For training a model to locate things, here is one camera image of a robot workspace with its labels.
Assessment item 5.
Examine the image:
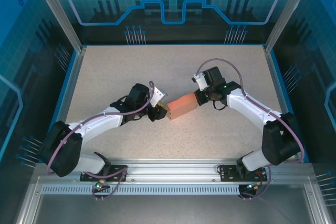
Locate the brown cardboard box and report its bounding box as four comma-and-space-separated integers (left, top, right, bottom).
166, 92, 198, 122

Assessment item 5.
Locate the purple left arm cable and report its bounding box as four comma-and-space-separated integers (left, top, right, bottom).
46, 81, 155, 201

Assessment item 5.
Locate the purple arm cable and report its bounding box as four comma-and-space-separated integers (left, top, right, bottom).
195, 58, 305, 201
46, 81, 155, 201

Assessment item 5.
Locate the thin black wire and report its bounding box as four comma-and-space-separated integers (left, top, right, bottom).
213, 100, 227, 111
110, 96, 127, 107

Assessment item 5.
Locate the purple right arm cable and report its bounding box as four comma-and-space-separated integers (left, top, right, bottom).
195, 58, 305, 201

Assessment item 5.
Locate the wide aluminium extrusion rail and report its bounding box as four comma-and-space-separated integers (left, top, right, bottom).
34, 158, 314, 183

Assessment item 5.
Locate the slim aluminium table-edge rail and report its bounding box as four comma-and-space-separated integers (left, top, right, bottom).
44, 46, 88, 164

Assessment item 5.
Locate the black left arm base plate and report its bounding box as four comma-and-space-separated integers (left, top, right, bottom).
80, 165, 128, 183

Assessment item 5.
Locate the slotted grey cable duct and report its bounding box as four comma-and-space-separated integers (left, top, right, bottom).
41, 185, 241, 194

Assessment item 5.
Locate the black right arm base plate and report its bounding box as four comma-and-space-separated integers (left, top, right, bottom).
219, 165, 266, 182

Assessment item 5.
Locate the blue circuit-print enclosure panel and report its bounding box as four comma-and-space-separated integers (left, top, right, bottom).
0, 0, 78, 172
270, 0, 336, 209

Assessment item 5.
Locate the aluminium upright post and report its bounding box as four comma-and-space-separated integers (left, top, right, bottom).
28, 0, 87, 54
264, 0, 317, 53

